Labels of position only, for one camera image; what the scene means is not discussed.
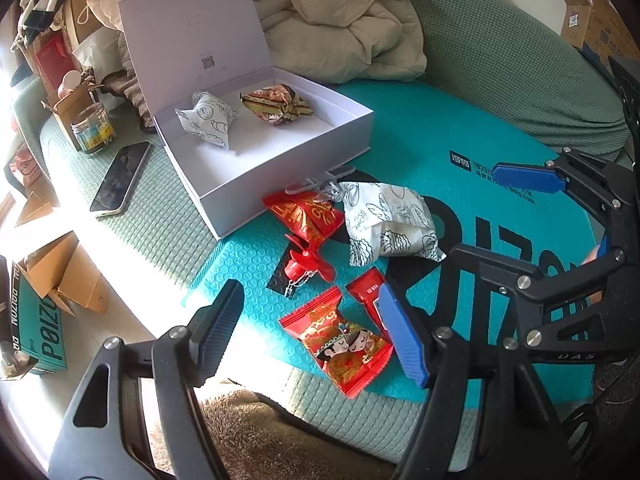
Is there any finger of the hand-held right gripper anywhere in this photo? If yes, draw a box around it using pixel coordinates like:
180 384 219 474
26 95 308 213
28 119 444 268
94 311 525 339
491 147 640 241
446 242 628 312

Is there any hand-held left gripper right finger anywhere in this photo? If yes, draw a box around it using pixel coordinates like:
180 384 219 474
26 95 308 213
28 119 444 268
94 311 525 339
377 282 558 480

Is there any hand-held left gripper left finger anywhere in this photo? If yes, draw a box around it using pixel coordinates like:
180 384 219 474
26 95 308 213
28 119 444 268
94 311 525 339
47 277 246 480

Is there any small red candy packet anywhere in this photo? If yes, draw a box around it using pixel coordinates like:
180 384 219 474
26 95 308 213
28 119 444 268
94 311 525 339
346 267 396 346

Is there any red cartoon candy packet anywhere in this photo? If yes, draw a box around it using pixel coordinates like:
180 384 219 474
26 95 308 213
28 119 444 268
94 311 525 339
279 287 395 401

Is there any white printed snack packet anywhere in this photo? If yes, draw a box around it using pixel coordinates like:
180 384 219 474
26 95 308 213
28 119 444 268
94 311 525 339
340 180 447 267
175 89 238 152

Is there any red fan keychain toy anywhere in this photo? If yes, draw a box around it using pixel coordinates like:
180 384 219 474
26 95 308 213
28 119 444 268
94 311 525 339
282 232 333 301

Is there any red gold-print snack packet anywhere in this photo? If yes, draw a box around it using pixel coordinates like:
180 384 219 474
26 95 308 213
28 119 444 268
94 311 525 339
262 187 346 246

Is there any clear plastic clip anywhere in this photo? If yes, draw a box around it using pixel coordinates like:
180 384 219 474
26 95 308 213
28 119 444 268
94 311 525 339
285 164 356 201

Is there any white gift box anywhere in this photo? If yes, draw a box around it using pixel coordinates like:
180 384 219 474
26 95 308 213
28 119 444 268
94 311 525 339
114 0 376 241

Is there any teal bubble mat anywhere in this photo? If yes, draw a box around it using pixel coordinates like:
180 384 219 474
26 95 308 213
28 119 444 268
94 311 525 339
181 80 601 406

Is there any brown fuzzy blanket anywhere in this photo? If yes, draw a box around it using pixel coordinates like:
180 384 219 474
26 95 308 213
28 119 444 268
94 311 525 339
197 387 401 480

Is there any green sofa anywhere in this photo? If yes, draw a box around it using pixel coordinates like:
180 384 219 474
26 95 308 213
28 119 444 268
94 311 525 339
10 0 636 473

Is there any open brown cardboard box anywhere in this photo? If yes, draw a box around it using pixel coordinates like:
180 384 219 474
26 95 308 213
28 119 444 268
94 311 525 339
15 230 111 316

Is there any labelled cardboard box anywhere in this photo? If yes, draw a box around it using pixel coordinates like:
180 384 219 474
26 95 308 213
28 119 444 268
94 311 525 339
550 0 640 61

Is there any teal printed box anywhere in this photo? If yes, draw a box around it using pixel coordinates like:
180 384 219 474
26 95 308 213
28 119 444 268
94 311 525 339
0 255 68 376

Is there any smartphone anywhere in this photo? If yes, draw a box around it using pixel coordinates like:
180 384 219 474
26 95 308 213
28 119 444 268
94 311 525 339
89 140 151 218

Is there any flat cardboard piece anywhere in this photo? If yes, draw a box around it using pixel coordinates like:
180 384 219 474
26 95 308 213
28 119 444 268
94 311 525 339
15 192 61 228

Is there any gold wrapped snack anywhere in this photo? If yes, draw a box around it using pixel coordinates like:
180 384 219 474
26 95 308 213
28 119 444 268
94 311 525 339
240 82 316 126

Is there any glass jar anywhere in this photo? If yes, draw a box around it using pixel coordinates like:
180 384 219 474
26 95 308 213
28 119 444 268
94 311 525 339
70 102 117 157

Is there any brown knitted cloth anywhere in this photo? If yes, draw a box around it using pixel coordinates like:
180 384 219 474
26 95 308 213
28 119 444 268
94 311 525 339
102 72 158 133

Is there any pink printed bag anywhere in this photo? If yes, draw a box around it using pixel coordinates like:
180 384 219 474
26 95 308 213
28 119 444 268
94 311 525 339
10 147 43 188

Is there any small cardboard box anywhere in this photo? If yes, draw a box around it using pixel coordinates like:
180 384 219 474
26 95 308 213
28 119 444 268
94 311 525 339
41 82 101 153

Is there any white round cup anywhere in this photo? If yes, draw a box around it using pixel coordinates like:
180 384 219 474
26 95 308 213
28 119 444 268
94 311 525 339
59 70 83 96

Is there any white paper bag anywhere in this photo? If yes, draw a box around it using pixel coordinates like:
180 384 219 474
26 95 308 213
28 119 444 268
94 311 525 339
72 27 126 83

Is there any red box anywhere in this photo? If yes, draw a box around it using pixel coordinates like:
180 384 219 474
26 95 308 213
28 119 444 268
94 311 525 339
32 35 83 96

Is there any kraft paper bag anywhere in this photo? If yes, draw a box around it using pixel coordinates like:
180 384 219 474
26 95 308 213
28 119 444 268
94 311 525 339
65 0 108 43

